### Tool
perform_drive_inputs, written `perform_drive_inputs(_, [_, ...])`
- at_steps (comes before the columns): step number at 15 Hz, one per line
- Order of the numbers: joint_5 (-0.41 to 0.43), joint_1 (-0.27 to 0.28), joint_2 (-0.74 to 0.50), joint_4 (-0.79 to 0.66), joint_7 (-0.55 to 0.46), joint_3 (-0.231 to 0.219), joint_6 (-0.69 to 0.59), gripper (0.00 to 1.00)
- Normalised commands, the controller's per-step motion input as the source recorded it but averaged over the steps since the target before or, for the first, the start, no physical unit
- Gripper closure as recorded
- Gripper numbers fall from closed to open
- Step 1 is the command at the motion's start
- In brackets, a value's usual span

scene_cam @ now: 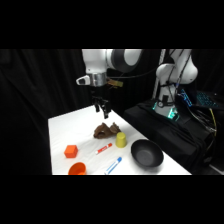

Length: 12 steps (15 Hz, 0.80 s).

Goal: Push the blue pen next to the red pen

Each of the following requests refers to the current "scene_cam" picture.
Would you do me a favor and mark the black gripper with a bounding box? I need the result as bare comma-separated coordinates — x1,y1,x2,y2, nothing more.
91,85,111,120

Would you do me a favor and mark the blue pen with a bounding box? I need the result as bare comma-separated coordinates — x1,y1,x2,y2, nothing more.
103,156,123,176

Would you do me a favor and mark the red pen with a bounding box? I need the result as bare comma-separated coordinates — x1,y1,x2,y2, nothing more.
94,142,114,156

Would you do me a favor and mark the brown plush toy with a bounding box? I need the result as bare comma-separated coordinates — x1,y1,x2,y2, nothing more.
92,121,122,140

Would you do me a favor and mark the yellow cup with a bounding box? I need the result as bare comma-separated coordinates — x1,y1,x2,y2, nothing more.
114,131,128,149

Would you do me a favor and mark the orange cube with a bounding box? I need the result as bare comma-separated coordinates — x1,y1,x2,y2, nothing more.
63,144,80,159

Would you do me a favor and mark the black bowl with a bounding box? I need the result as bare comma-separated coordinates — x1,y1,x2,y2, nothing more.
130,138,165,168

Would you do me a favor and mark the orange bowl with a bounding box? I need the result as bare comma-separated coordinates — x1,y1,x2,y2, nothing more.
67,161,88,176

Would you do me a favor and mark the black curtain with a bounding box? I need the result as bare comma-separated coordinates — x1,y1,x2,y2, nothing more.
0,49,224,176

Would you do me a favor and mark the black robot stand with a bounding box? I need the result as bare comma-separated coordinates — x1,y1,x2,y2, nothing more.
122,99,218,175

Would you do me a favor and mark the blue backlit keyboard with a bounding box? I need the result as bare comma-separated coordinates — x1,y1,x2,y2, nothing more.
195,90,222,109

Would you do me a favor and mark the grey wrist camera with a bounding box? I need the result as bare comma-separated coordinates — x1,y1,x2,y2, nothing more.
75,74,92,87

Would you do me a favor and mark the yellow cable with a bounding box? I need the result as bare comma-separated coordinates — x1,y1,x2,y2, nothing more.
208,108,218,137

